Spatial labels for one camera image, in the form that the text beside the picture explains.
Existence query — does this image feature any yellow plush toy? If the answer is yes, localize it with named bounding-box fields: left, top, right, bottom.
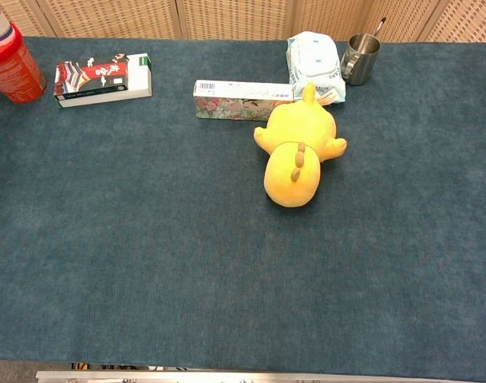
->
left=253, top=81, right=348, bottom=208

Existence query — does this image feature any blue table cloth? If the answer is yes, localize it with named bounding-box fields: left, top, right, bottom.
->
left=0, top=36, right=486, bottom=382

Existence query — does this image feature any floral tissue box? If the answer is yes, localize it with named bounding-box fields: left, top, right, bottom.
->
left=192, top=79, right=295, bottom=122

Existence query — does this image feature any white wet wipes pack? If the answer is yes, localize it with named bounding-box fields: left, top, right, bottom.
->
left=286, top=30, right=347, bottom=105

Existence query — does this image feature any woven folding screen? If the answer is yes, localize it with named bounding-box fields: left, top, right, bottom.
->
left=0, top=0, right=486, bottom=43

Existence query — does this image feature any stainless steel cup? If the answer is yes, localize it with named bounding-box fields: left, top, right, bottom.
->
left=340, top=17, right=388, bottom=86

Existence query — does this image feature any red and white printed box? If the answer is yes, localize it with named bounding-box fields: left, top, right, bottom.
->
left=53, top=53, right=153, bottom=109

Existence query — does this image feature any orange plastic bottle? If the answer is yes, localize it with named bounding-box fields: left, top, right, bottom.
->
left=0, top=0, right=47, bottom=105

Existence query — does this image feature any aluminium frame rail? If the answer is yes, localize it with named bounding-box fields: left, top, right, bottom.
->
left=35, top=369, right=479, bottom=383

